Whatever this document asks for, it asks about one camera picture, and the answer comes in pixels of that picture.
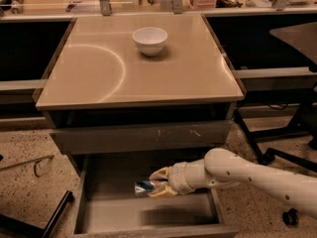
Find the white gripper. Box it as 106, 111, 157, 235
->
149, 162, 194, 198

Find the crushed redbull can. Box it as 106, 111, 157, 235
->
135, 179, 166, 197

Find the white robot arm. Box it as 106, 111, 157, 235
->
149, 148, 317, 218

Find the open middle drawer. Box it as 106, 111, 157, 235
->
69, 149, 239, 238

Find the closed top drawer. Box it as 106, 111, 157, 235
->
51, 120, 232, 155

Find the grey drawer cabinet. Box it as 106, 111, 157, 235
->
33, 13, 248, 238

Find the thin metal rod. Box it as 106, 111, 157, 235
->
0, 155, 53, 177

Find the white ceramic bowl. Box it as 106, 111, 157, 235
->
132, 27, 168, 57

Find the black office chair base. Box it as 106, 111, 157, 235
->
234, 82, 317, 226

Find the black metal leg left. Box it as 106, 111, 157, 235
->
0, 190, 74, 238

